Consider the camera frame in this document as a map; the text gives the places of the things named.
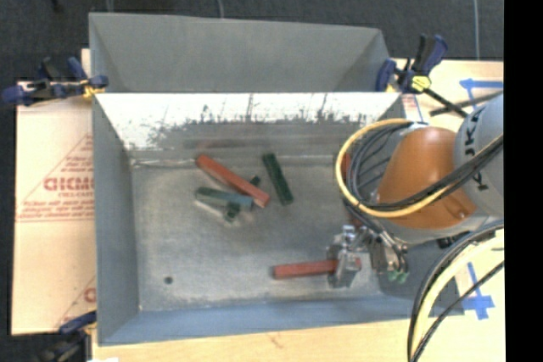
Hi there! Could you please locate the brown cardboard board, red print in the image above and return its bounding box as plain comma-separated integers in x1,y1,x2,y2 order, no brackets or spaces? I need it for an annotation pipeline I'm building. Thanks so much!
9,96,99,337

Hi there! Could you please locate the dark green flat block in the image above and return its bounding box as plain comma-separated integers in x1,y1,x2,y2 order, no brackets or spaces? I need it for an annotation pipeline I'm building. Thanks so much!
260,153,295,207
194,187,256,211
223,175,262,224

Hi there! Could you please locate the red-brown block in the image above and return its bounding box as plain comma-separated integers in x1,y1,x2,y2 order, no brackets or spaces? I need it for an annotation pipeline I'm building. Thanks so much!
195,153,272,209
272,259,363,281

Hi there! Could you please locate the grey metal bin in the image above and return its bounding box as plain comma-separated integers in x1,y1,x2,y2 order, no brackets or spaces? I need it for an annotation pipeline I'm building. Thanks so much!
87,12,464,347

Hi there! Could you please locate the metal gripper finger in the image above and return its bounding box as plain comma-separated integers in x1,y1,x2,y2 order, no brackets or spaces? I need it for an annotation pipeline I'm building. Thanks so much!
327,261,361,290
327,224,362,264

